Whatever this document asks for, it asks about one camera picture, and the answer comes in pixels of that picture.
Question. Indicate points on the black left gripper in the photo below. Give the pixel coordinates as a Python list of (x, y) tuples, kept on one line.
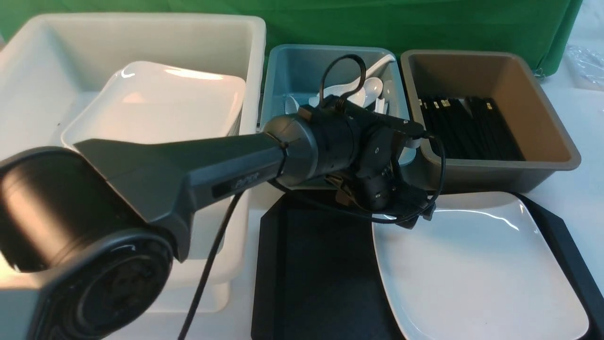
[(364, 166)]

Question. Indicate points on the large white square plate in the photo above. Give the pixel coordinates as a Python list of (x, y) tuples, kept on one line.
[(479, 269)]

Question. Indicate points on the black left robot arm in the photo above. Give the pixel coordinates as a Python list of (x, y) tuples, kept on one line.
[(90, 233)]

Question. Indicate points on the pile of white soup spoons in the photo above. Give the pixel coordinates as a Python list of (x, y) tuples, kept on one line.
[(371, 91)]

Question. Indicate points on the blue plastic spoon bin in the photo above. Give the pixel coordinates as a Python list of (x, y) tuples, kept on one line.
[(296, 70)]

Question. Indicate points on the pile of black chopsticks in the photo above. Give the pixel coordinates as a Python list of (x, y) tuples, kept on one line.
[(471, 128)]

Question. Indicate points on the black serving tray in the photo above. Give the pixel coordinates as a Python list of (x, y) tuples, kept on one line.
[(318, 279)]

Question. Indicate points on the brown plastic chopstick bin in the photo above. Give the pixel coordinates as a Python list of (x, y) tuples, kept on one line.
[(507, 79)]

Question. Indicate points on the stack of white square plates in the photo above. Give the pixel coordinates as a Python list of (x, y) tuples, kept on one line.
[(150, 103)]

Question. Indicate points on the green cloth backdrop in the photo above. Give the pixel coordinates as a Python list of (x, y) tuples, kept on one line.
[(536, 30)]

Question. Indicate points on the clear plastic bag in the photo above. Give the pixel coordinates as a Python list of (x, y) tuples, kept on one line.
[(585, 67)]

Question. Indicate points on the large white plastic tub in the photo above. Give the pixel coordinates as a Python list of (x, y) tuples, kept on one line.
[(58, 63)]

